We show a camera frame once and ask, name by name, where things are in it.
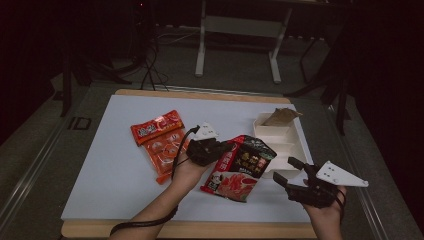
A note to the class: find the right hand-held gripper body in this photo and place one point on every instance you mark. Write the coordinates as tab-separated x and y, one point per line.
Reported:
316	196

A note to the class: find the orange snack packet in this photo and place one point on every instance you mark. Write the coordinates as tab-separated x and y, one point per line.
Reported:
160	143

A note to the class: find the red and black seasoning packet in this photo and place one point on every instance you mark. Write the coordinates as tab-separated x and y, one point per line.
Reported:
243	166

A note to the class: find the person's right hand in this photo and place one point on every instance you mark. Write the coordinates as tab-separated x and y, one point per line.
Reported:
325	216

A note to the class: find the white cardboard box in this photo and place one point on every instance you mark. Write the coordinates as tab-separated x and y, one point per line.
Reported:
283	146

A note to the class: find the wooden table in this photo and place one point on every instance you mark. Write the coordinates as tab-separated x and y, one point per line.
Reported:
200	230

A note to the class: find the white metal stand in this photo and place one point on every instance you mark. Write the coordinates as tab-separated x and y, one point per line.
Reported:
243	26

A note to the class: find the black stand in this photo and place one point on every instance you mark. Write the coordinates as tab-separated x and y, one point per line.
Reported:
68	86

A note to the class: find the black tripod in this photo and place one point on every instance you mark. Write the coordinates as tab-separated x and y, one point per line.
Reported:
340	93

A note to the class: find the gold foil snack packet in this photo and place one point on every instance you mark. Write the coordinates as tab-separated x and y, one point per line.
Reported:
280	117

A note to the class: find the person's left hand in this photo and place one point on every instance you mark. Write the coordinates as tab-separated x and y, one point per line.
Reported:
188	176

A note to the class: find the metal floor rail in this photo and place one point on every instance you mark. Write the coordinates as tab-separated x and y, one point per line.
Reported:
363	196
30	176

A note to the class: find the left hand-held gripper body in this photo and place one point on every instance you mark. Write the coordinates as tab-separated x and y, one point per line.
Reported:
203	150

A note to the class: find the white table mat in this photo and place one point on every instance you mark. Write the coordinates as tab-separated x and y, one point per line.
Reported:
126	186

